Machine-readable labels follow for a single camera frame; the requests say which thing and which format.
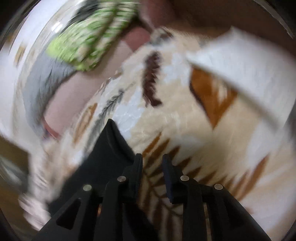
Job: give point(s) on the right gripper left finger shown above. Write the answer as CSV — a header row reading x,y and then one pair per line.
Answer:
x,y
113,216

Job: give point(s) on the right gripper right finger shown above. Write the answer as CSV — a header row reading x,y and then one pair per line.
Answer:
x,y
209,212

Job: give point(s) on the black pants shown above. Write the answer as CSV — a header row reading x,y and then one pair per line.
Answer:
x,y
109,157

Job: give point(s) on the leaf-patterned cream blanket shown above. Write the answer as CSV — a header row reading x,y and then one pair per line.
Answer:
x,y
162,104

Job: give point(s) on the pink maroon bed sheet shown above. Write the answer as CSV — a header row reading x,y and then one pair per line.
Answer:
x,y
72,95

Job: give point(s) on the white paper sheet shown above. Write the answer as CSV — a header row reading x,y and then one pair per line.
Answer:
x,y
260,70

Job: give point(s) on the grey pillow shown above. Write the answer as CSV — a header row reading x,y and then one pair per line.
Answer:
x,y
45,77

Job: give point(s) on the green white checkered quilt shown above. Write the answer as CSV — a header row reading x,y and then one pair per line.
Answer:
x,y
83,44

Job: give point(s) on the wooden headboard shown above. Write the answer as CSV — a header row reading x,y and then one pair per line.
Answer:
x,y
263,18

